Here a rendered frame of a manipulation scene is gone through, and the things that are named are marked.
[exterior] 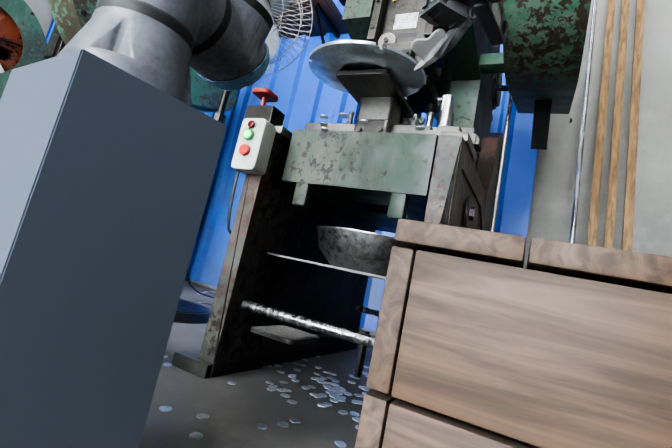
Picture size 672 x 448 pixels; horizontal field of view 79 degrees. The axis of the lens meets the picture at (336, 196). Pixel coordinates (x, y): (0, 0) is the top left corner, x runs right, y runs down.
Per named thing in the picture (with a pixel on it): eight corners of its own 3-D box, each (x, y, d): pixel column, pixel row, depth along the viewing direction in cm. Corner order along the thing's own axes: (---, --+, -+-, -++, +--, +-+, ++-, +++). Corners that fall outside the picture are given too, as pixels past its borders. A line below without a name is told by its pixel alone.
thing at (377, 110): (377, 120, 92) (388, 66, 95) (324, 119, 99) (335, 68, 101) (407, 156, 114) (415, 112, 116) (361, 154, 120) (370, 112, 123)
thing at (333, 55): (314, 29, 84) (315, 26, 84) (303, 83, 112) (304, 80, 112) (444, 64, 88) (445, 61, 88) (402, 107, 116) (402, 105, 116)
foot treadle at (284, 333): (285, 369, 72) (291, 339, 73) (242, 353, 77) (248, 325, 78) (388, 346, 123) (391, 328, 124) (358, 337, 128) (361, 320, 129)
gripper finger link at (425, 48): (395, 60, 77) (424, 16, 71) (420, 72, 79) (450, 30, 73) (398, 68, 75) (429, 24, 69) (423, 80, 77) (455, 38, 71)
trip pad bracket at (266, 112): (258, 168, 109) (275, 101, 112) (230, 166, 113) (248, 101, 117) (270, 175, 114) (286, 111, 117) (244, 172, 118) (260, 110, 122)
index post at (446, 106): (447, 126, 101) (453, 91, 103) (435, 126, 103) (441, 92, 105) (449, 131, 104) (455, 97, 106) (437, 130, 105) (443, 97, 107)
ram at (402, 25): (416, 65, 111) (434, -28, 116) (366, 67, 118) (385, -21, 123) (430, 94, 126) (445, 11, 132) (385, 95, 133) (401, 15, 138)
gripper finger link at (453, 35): (427, 46, 75) (458, 4, 70) (435, 50, 76) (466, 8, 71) (434, 59, 72) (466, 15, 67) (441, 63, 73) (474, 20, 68)
